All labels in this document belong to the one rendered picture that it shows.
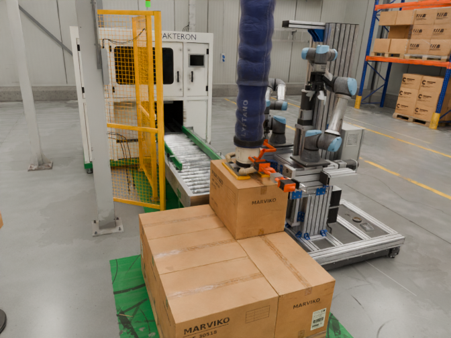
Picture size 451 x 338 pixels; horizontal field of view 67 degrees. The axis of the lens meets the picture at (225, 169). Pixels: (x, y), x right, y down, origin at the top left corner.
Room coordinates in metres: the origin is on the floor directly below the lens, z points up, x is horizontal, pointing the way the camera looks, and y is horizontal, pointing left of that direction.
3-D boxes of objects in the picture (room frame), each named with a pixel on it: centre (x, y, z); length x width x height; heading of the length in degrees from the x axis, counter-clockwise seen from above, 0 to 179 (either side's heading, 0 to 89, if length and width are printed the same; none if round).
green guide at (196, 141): (4.30, 0.33, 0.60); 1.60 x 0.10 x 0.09; 23
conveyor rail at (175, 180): (3.74, 0.73, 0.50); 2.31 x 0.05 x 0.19; 23
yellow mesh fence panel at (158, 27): (3.43, 1.03, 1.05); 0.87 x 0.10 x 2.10; 75
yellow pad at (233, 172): (2.41, -0.07, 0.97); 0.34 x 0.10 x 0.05; 21
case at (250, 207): (2.44, -0.17, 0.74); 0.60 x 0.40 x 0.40; 22
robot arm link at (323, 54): (2.19, -0.56, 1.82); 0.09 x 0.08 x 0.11; 139
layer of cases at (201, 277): (2.05, -0.01, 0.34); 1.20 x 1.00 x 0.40; 23
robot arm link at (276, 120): (2.96, -0.45, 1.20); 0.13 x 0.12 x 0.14; 83
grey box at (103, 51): (3.12, 1.11, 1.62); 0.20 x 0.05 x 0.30; 23
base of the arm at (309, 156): (2.50, -0.65, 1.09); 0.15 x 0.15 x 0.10
